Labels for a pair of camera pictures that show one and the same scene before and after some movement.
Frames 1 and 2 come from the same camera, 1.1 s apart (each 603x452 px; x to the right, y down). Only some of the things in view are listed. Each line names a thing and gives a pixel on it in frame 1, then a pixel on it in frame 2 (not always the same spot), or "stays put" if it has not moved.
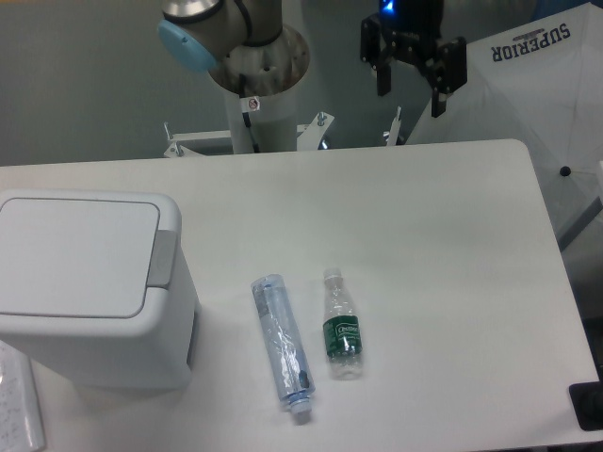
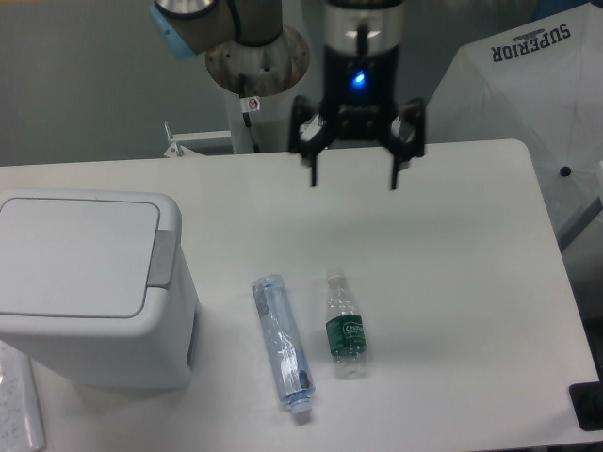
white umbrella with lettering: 539,81 stays put
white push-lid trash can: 100,283 stays put
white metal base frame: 316,134 stays put
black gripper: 412,29 -> 363,40
